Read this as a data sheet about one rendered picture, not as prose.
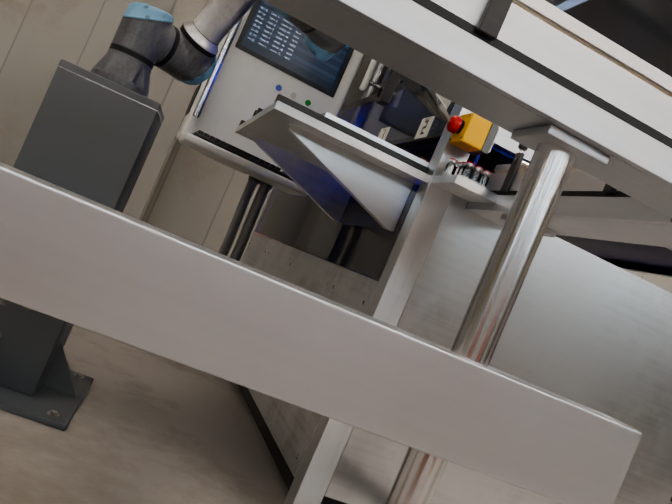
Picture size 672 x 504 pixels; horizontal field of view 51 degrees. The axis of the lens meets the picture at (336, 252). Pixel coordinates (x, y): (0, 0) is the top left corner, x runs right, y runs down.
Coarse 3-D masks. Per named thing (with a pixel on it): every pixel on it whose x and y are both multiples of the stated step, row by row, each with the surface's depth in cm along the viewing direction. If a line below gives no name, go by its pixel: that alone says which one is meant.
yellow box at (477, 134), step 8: (464, 120) 160; (472, 120) 157; (480, 120) 157; (464, 128) 158; (472, 128) 157; (480, 128) 158; (488, 128) 158; (496, 128) 159; (456, 136) 160; (464, 136) 157; (472, 136) 157; (480, 136) 158; (488, 136) 158; (456, 144) 161; (464, 144) 158; (472, 144) 157; (480, 144) 158; (488, 144) 158; (472, 152) 163; (480, 152) 159
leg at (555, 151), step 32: (544, 128) 84; (544, 160) 86; (576, 160) 88; (608, 160) 85; (544, 192) 85; (512, 224) 86; (544, 224) 86; (512, 256) 85; (480, 288) 86; (512, 288) 85; (480, 320) 85; (480, 352) 85; (416, 480) 84
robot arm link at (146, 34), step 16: (128, 16) 176; (144, 16) 176; (160, 16) 178; (128, 32) 176; (144, 32) 176; (160, 32) 179; (176, 32) 183; (128, 48) 176; (144, 48) 177; (160, 48) 181; (176, 48) 183; (160, 64) 185
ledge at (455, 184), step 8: (440, 176) 161; (448, 176) 157; (456, 176) 152; (440, 184) 161; (448, 184) 157; (456, 184) 153; (464, 184) 153; (472, 184) 153; (456, 192) 162; (464, 192) 158; (472, 192) 154; (480, 192) 154; (488, 192) 155; (472, 200) 164; (480, 200) 160; (488, 200) 156
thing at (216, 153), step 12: (192, 144) 227; (204, 144) 227; (216, 156) 232; (228, 156) 230; (240, 168) 239; (252, 168) 232; (264, 168) 234; (264, 180) 245; (276, 180) 235; (288, 180) 237; (288, 192) 252; (300, 192) 238
